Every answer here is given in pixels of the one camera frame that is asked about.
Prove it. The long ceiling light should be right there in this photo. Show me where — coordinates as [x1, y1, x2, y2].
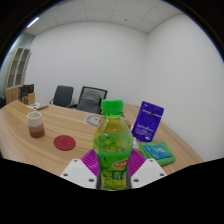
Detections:
[26, 16, 40, 29]

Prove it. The green drink bottle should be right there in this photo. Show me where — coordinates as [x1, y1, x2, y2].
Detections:
[92, 98, 134, 192]

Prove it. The white and brown cup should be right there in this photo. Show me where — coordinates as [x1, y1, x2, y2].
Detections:
[26, 110, 46, 139]

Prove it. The small blue-white box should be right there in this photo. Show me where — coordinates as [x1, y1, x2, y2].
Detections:
[132, 137, 141, 150]

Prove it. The light blue flat packet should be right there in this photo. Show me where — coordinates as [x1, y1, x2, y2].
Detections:
[143, 143, 173, 160]

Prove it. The dark brown box stack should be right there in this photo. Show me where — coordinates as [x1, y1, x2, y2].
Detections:
[18, 83, 36, 105]

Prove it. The wooden shelf unit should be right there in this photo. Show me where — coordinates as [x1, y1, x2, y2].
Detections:
[3, 47, 33, 105]

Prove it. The purple standing pouch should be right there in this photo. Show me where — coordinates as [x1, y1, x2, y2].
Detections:
[131, 100, 165, 143]

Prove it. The printed leaflet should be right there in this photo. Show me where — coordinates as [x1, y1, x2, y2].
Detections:
[27, 102, 49, 111]

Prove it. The black office chair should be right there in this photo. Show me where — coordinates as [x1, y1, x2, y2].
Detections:
[49, 85, 75, 108]

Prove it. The flat round red coaster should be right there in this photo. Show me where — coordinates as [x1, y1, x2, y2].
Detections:
[53, 134, 77, 152]

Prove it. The grey mesh-backed office chair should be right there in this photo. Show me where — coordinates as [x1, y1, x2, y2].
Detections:
[68, 86, 109, 115]

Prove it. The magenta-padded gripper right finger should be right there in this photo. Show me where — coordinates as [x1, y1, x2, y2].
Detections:
[126, 148, 168, 190]

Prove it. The green folded cloth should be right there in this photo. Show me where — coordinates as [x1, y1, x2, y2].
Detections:
[138, 141, 177, 167]

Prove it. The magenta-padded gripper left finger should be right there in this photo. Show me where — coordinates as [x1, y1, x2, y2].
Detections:
[59, 148, 101, 190]

